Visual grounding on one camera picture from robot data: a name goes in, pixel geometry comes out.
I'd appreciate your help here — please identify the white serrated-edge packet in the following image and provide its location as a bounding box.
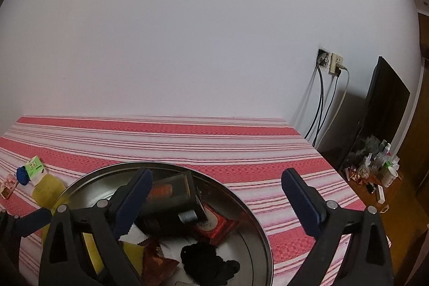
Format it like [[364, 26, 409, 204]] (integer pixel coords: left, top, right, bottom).
[[119, 226, 148, 246]]

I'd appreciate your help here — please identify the black rectangular box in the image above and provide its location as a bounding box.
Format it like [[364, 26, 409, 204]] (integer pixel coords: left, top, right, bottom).
[[139, 170, 209, 233]]

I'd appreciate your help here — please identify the beige wall socket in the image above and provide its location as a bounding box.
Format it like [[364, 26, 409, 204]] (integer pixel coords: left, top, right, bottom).
[[328, 52, 345, 76]]

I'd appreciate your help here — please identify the black cable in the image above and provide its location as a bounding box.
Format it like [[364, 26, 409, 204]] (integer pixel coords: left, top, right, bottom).
[[305, 66, 324, 141], [313, 66, 340, 147]]

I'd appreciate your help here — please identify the white cup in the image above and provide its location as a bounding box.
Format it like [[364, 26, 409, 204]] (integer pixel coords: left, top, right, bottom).
[[382, 169, 400, 188]]

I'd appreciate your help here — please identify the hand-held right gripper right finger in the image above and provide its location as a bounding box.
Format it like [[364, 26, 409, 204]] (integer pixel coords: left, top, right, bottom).
[[281, 168, 395, 286]]

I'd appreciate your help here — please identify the wooden side table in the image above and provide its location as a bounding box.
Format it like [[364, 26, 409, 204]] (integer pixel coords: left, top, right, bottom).
[[342, 159, 429, 286]]

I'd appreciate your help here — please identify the blue scrunchie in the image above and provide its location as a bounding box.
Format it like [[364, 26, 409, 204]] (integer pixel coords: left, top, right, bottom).
[[16, 166, 32, 187]]

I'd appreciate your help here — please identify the dark flat screen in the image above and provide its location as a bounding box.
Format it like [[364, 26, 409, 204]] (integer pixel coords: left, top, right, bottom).
[[338, 56, 411, 169]]

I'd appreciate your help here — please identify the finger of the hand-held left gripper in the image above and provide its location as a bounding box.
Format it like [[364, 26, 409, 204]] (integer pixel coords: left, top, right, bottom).
[[0, 207, 51, 240]]

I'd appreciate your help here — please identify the small brown snack packet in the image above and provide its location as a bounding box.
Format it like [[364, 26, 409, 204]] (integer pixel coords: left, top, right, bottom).
[[142, 237, 180, 286]]

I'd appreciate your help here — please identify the black scrunchie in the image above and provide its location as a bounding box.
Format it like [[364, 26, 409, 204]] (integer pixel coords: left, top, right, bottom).
[[180, 241, 241, 286]]

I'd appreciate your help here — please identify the open wall junction box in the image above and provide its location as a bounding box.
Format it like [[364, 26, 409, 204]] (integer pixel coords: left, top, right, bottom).
[[317, 49, 331, 68]]

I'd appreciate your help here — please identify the red striped desktop cloth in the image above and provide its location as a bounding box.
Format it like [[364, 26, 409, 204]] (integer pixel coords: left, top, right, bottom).
[[0, 116, 391, 286]]

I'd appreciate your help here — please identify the white cable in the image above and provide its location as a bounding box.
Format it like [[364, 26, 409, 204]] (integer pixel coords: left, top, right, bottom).
[[330, 66, 350, 126]]

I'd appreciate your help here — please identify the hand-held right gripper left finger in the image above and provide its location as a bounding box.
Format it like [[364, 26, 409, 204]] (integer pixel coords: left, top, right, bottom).
[[38, 167, 154, 286]]

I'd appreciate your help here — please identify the green white tissue pack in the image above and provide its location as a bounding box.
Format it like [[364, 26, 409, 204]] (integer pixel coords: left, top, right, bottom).
[[26, 155, 47, 187]]

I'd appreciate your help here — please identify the large red gift packet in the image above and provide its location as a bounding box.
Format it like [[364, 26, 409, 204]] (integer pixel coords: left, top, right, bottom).
[[193, 203, 239, 246]]

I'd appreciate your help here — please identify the cluster of bottles and bags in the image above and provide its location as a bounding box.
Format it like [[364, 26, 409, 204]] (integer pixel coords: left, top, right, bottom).
[[347, 135, 401, 186]]

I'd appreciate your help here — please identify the wooden wardrobe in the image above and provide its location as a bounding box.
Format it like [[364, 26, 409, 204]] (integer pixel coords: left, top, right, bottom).
[[395, 13, 429, 196]]

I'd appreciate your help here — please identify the round metal basin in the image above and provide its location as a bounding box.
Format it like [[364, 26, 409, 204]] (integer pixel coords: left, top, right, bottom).
[[55, 161, 273, 286]]

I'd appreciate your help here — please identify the flower print packet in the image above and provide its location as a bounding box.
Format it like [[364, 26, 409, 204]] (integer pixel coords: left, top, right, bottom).
[[0, 173, 18, 200]]

